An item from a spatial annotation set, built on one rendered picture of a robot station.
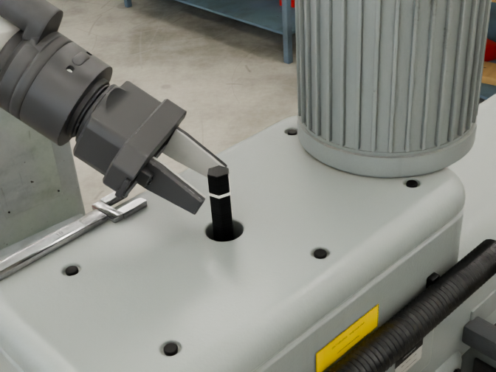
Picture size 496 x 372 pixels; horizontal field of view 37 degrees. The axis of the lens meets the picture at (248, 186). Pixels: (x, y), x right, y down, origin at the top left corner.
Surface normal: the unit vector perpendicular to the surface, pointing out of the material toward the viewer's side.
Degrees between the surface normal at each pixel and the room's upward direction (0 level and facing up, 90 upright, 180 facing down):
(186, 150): 90
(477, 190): 0
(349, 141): 90
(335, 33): 90
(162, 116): 32
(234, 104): 0
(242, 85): 0
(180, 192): 90
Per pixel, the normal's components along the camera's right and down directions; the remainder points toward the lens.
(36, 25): -0.14, 0.29
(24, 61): 0.11, -0.08
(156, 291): -0.06, -0.84
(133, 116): 0.46, -0.65
